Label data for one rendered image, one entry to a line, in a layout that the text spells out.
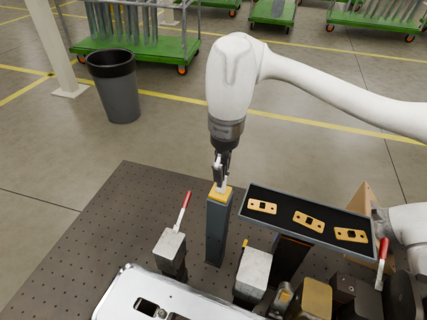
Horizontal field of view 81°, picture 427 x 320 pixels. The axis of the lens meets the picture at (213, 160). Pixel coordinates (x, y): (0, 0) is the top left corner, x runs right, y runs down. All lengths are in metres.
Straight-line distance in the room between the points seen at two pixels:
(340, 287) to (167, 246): 0.48
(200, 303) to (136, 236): 0.57
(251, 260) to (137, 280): 0.34
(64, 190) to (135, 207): 1.31
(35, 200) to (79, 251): 1.39
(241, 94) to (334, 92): 0.22
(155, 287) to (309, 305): 0.42
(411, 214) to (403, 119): 0.68
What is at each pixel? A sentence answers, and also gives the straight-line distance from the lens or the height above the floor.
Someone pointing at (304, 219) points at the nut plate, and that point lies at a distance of 0.78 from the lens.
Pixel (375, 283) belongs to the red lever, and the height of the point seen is 1.09.
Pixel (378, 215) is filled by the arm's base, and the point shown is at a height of 0.92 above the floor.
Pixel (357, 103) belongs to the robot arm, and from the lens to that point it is 0.63.
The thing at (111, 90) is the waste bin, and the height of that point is 0.45.
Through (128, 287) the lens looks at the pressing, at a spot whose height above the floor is 1.00.
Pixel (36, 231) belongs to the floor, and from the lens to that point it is 2.42.
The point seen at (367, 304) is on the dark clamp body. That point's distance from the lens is 0.83.
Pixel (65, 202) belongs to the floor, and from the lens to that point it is 2.49.
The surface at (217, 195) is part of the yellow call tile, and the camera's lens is 0.78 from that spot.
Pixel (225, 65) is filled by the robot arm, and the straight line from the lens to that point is 0.50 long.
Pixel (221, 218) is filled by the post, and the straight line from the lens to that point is 0.84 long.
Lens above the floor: 1.77
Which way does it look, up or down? 44 degrees down
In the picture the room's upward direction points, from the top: 3 degrees clockwise
